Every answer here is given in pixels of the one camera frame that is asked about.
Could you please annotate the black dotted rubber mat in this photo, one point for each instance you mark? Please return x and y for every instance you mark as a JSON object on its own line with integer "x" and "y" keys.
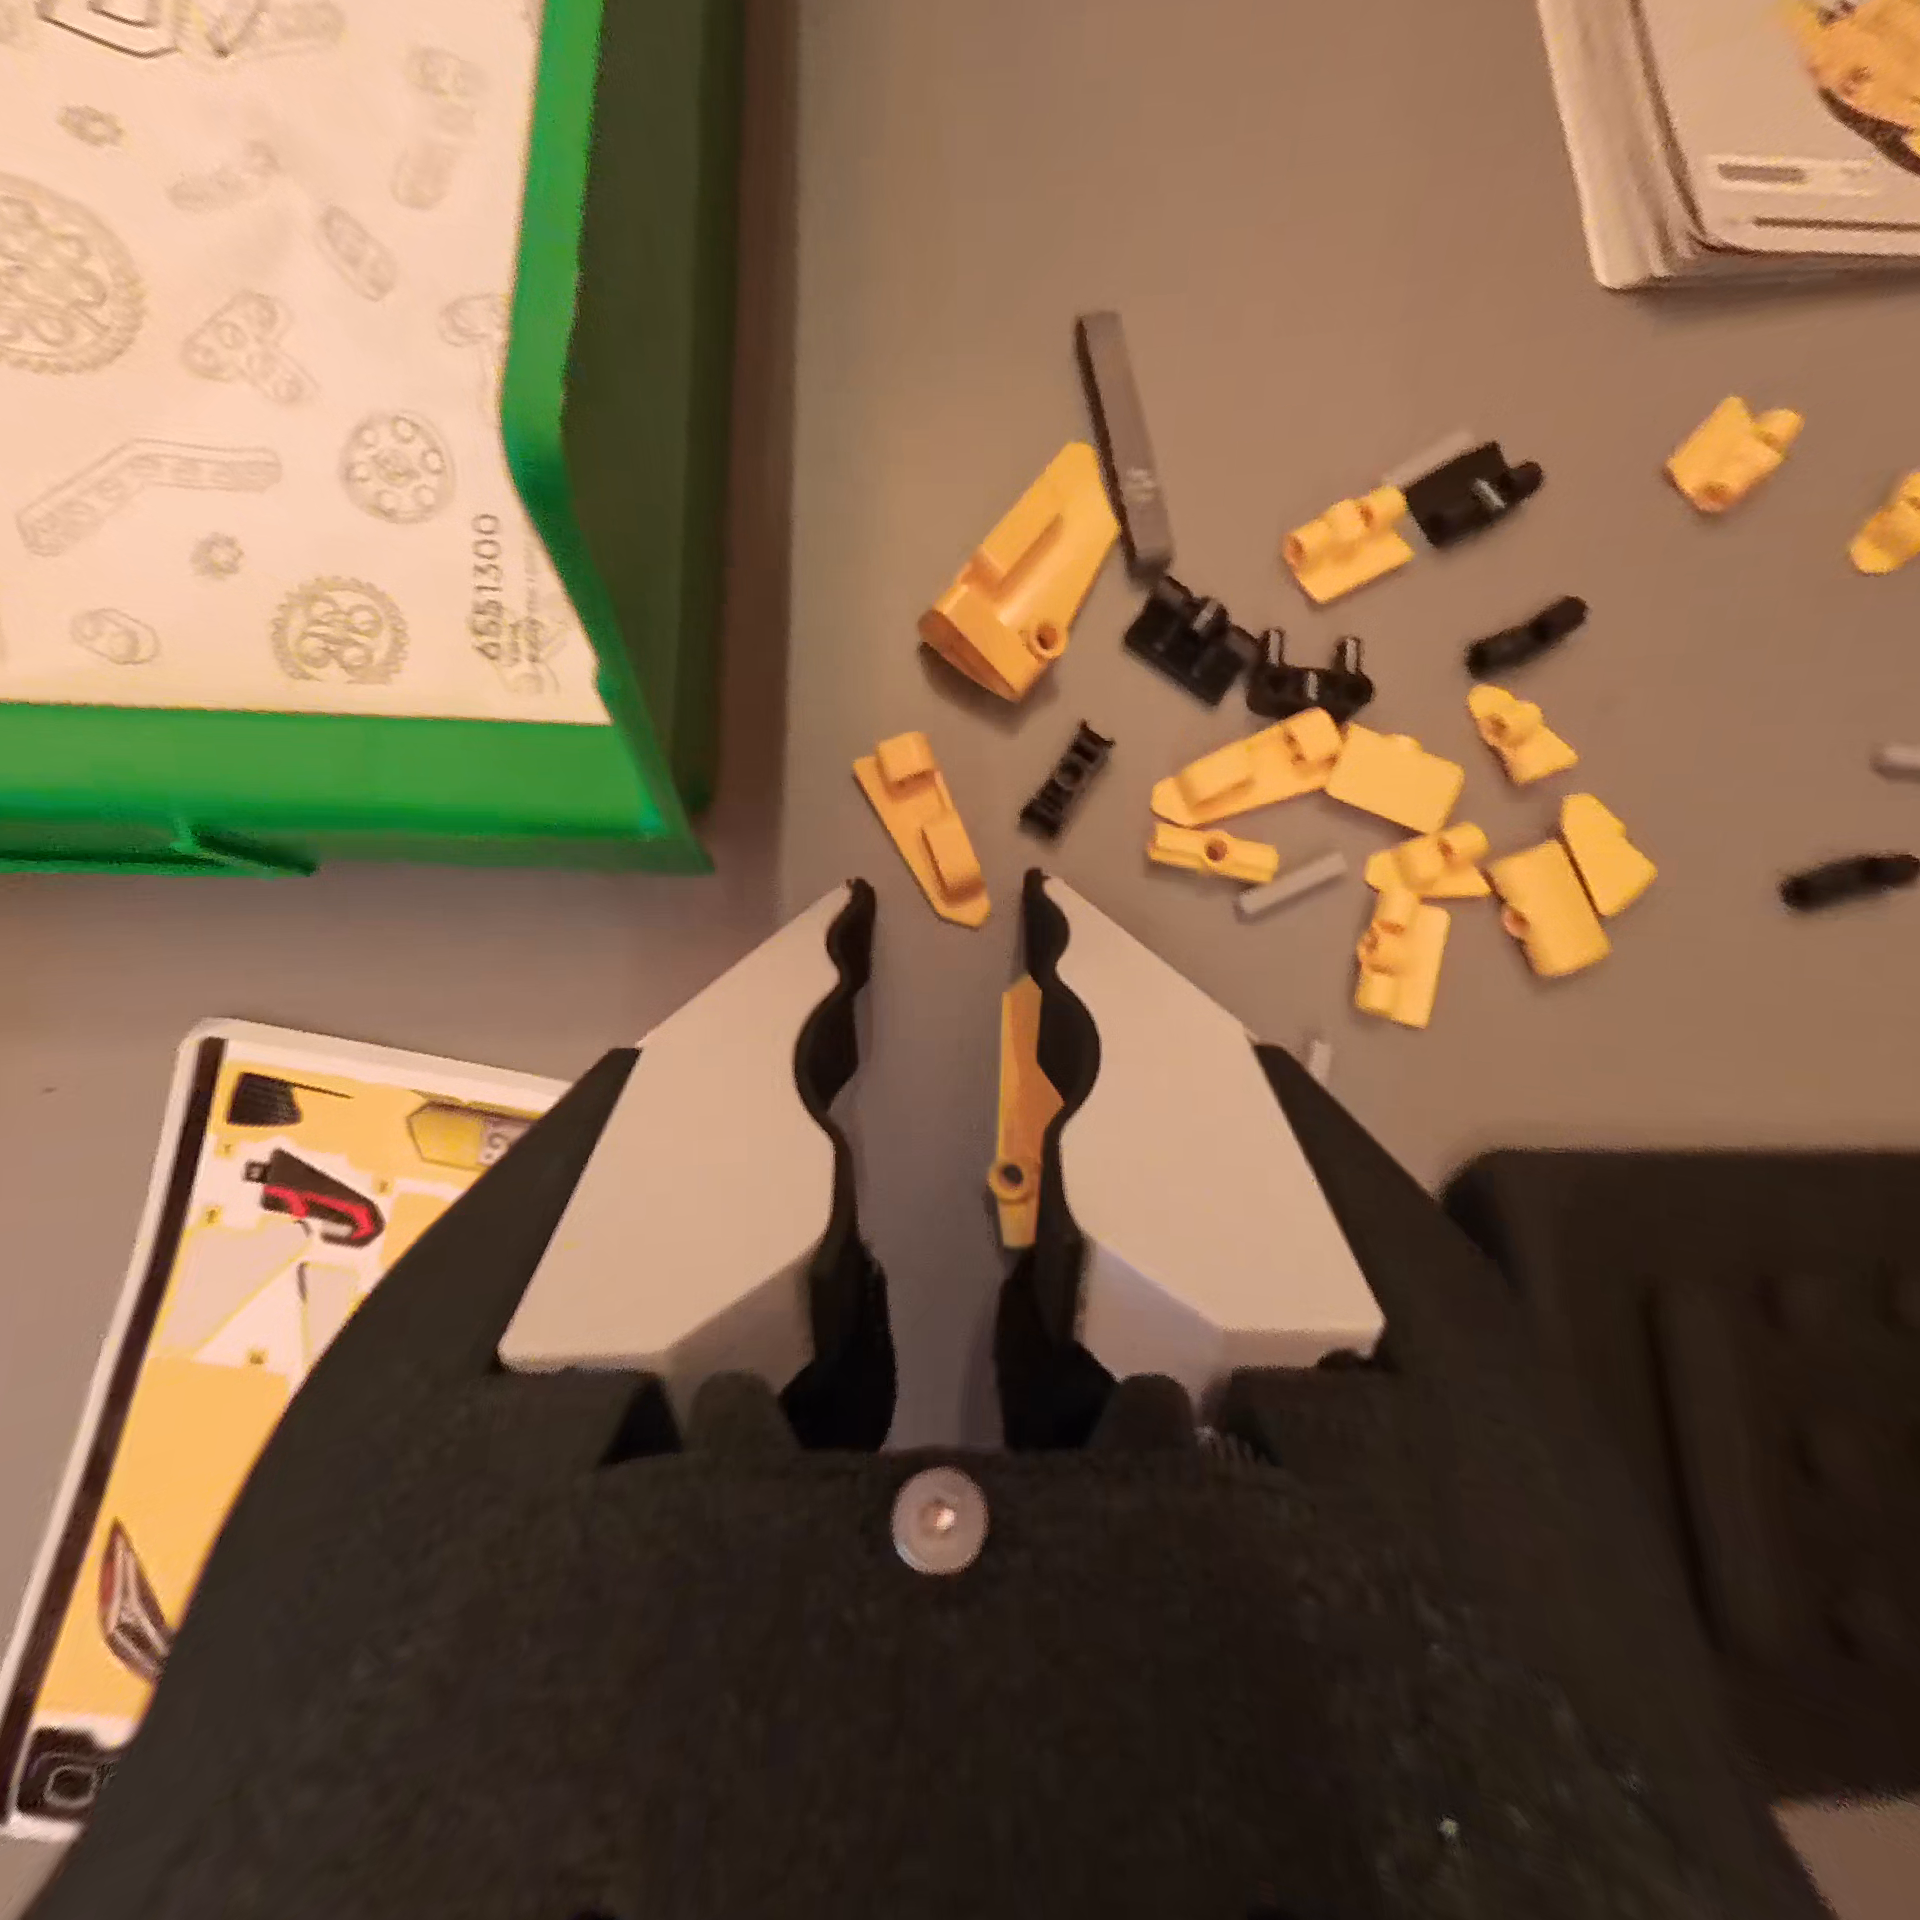
{"x": 1725, "y": 1426}

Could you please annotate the instruction booklet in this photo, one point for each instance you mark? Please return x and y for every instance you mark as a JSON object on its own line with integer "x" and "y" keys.
{"x": 1725, "y": 151}

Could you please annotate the green plastic bin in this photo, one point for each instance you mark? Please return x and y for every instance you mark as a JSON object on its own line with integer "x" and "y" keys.
{"x": 632, "y": 453}

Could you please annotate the yellow pointed panel brick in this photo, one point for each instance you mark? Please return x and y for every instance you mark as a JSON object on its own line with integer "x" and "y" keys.
{"x": 1021, "y": 1079}

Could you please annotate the white brick-print paper sheet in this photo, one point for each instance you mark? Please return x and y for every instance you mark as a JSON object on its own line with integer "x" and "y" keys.
{"x": 228, "y": 453}

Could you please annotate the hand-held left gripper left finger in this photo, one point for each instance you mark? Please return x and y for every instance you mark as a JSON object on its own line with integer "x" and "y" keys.
{"x": 689, "y": 1198}

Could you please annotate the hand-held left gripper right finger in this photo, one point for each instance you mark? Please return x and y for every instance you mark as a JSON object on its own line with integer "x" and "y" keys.
{"x": 1201, "y": 1198}

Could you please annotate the yellow sticker sheet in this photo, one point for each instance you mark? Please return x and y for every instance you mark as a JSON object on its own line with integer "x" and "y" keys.
{"x": 194, "y": 1442}

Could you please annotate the pile of small yellow bricks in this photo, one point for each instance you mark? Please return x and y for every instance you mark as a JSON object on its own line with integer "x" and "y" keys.
{"x": 1021, "y": 555}

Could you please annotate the black brick axle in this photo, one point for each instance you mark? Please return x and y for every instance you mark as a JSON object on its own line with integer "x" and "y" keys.
{"x": 1136, "y": 453}

